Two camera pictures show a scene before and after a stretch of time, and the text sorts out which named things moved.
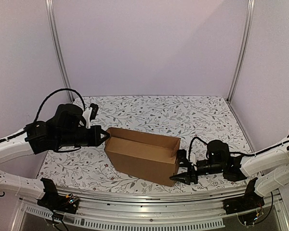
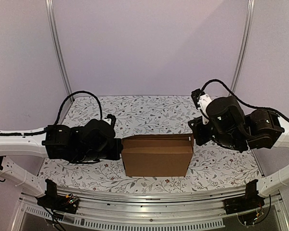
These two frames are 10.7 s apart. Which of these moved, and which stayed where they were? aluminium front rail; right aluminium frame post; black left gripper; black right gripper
Moved: black left gripper; black right gripper
Stayed: right aluminium frame post; aluminium front rail
